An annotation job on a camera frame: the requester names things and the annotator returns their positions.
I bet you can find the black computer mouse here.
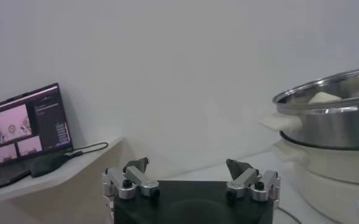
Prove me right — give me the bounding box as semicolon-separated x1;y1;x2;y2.
29;152;70;178

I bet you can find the cream electric cooking pot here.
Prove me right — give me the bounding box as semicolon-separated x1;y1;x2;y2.
272;138;359;224

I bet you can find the white side desk with mouse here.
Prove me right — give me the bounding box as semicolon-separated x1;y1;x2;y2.
0;136;124;224

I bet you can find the black laptop with dark screen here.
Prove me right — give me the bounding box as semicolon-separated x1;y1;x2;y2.
0;82;74;193

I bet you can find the stainless steel steamer basket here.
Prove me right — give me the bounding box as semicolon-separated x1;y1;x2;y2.
260;65;359;150

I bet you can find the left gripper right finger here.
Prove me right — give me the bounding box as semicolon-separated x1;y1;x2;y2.
226;158;281;203

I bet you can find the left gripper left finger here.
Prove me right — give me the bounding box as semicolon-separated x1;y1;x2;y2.
102;157;161;200

